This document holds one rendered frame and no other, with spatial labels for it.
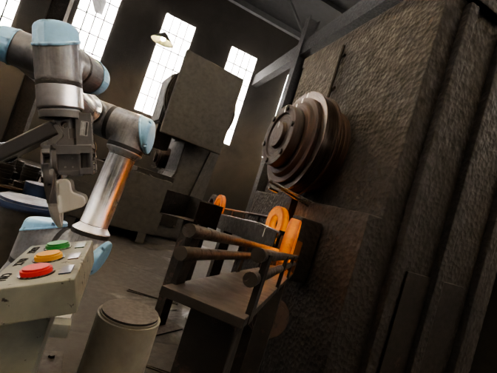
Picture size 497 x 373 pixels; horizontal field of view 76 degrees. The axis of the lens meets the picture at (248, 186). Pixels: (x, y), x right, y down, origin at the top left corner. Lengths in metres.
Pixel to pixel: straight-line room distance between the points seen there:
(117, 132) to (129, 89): 10.46
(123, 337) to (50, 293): 0.19
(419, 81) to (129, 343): 1.13
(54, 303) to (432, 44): 1.26
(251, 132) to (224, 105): 8.06
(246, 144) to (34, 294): 11.67
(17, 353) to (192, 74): 3.67
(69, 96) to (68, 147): 0.09
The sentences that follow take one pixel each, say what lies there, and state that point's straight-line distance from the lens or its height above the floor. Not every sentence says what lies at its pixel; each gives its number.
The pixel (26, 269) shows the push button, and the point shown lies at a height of 0.61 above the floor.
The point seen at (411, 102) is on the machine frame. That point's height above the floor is 1.28.
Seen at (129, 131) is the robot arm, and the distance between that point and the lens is 1.08.
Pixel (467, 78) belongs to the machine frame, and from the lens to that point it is 1.43.
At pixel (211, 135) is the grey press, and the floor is 1.45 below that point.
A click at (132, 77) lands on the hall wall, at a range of 11.63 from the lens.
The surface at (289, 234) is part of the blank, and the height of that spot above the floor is 0.74.
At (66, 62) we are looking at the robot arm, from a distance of 0.67.
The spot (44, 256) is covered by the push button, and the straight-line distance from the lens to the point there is 0.61.
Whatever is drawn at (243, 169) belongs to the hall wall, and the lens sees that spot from 12.00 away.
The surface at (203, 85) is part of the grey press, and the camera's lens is 4.08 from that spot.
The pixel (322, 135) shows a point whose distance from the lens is 1.27.
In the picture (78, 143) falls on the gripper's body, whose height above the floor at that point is 0.80.
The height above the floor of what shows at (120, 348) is 0.48.
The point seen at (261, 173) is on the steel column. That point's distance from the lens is 8.32.
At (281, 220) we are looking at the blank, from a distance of 1.38.
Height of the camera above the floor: 0.79
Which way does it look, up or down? 3 degrees up
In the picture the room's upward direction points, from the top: 18 degrees clockwise
